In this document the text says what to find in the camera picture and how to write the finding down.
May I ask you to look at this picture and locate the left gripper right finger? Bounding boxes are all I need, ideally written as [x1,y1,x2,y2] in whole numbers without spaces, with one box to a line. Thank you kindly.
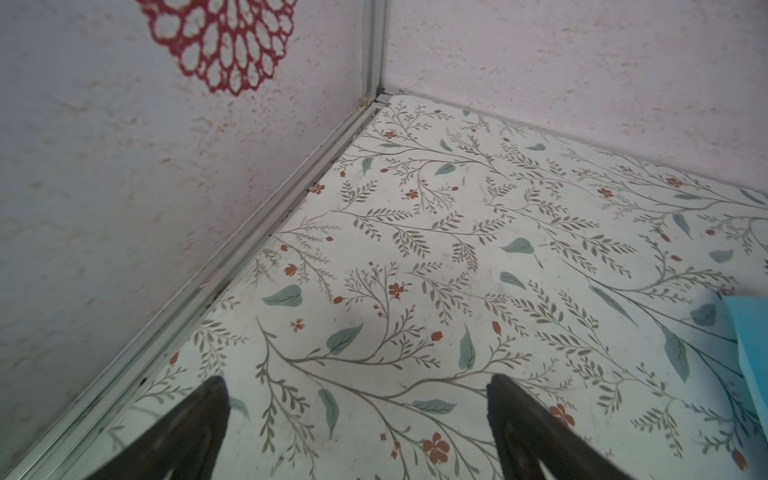
[487,374,629,479]

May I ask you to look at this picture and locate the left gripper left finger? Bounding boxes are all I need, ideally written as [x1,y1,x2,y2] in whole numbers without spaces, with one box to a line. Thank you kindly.
[87,376,231,480]

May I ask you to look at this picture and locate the light blue paper sheet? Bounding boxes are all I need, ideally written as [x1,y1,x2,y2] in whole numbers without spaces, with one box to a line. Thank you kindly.
[723,296,768,434]

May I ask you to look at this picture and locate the floral patterned table mat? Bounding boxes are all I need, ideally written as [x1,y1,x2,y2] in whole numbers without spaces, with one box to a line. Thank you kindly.
[69,95,767,479]

